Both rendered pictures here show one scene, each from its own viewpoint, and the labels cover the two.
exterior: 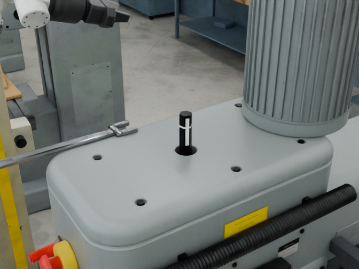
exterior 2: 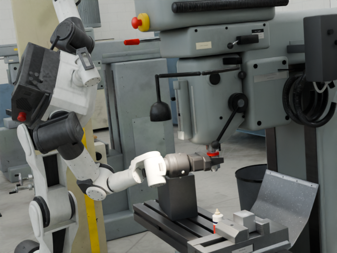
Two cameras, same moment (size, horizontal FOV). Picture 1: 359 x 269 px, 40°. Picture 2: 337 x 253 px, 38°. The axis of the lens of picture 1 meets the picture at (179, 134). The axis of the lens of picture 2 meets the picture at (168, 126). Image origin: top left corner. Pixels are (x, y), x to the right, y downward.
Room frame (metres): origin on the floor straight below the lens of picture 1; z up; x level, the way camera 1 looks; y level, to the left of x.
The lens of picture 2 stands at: (-1.06, -0.06, 1.68)
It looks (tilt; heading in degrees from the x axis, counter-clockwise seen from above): 10 degrees down; 7
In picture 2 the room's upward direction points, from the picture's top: 6 degrees counter-clockwise
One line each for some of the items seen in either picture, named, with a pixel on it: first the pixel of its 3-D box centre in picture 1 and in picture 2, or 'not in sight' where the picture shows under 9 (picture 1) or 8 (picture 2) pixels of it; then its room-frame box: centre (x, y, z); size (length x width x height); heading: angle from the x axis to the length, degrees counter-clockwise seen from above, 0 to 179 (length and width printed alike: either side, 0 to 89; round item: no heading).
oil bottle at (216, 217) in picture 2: not in sight; (218, 222); (0.71, -0.01, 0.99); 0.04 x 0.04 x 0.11
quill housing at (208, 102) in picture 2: not in sight; (209, 98); (0.72, -0.02, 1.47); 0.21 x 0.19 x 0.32; 33
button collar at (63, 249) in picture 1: (65, 259); (143, 22); (0.59, 0.18, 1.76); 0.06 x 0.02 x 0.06; 33
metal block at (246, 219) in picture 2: not in sight; (244, 221); (0.57, -0.11, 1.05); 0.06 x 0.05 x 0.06; 33
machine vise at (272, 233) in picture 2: not in sight; (238, 238); (0.55, -0.08, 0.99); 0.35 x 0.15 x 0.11; 123
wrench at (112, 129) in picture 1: (69, 143); not in sight; (0.73, 0.19, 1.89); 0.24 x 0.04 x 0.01; 123
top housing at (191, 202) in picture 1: (192, 185); (204, 3); (0.72, -0.02, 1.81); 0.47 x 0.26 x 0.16; 123
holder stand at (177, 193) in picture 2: not in sight; (175, 190); (1.02, 0.18, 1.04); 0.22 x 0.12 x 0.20; 21
